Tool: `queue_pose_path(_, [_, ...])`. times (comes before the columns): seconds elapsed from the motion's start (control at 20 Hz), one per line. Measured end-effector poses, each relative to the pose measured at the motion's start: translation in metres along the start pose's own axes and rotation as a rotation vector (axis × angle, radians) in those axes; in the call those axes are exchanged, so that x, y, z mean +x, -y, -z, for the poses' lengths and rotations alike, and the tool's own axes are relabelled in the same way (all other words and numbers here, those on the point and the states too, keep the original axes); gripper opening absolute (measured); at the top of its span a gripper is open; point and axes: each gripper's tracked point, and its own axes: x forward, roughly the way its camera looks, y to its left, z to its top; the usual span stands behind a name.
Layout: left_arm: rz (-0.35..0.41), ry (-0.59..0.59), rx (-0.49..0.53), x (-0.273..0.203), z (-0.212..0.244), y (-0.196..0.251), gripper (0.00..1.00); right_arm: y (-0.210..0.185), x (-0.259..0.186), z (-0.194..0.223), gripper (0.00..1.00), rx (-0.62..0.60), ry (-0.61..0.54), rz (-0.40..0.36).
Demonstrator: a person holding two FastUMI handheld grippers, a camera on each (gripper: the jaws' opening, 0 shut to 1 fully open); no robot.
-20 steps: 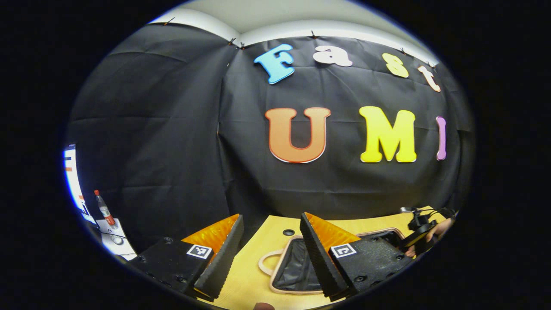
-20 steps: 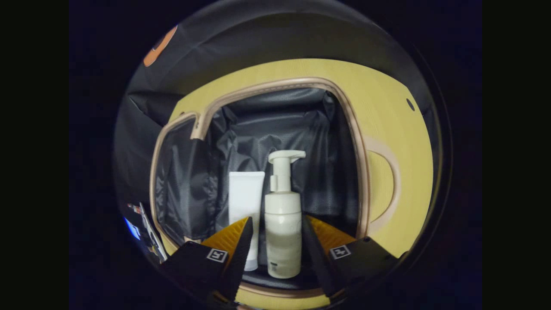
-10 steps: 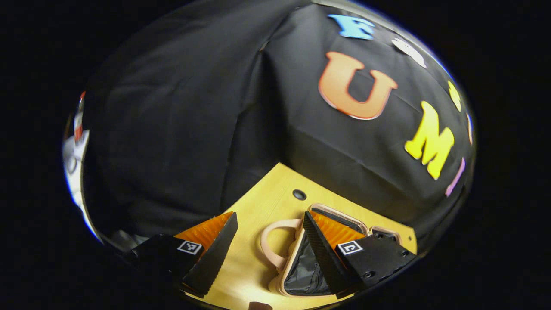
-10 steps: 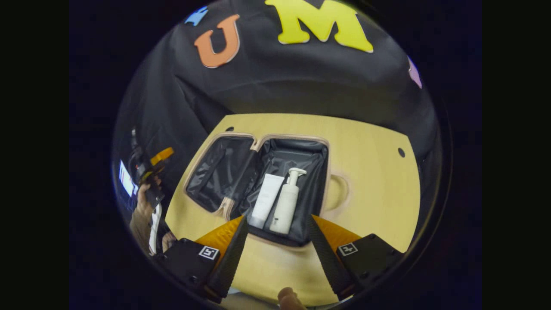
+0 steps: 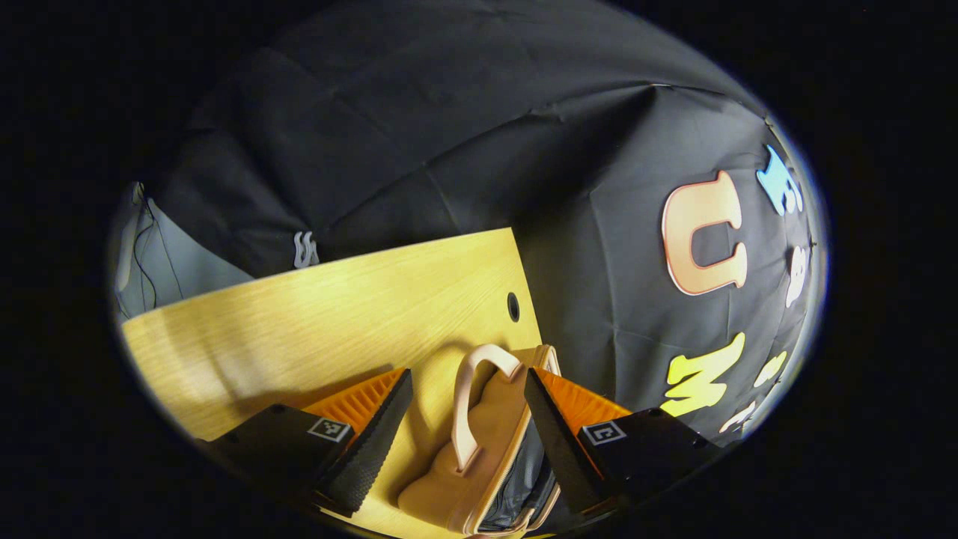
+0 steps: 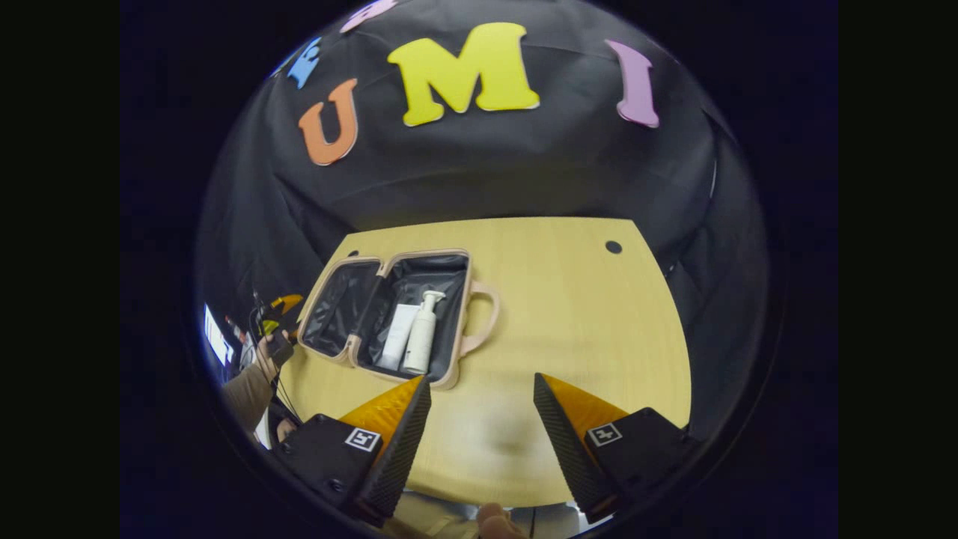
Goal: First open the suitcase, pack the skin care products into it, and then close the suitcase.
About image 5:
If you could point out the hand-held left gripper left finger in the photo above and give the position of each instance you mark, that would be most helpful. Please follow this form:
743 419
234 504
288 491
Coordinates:
370 457

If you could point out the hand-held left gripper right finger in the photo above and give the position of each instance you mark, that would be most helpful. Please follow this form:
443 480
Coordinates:
557 449

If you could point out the pink suitcase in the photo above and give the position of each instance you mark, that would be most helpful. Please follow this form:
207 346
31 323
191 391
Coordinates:
479 449

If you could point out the white plastic hook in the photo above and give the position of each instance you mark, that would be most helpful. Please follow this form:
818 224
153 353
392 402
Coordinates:
303 251

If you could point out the black backdrop cloth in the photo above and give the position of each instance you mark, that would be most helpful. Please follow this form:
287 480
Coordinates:
449 150

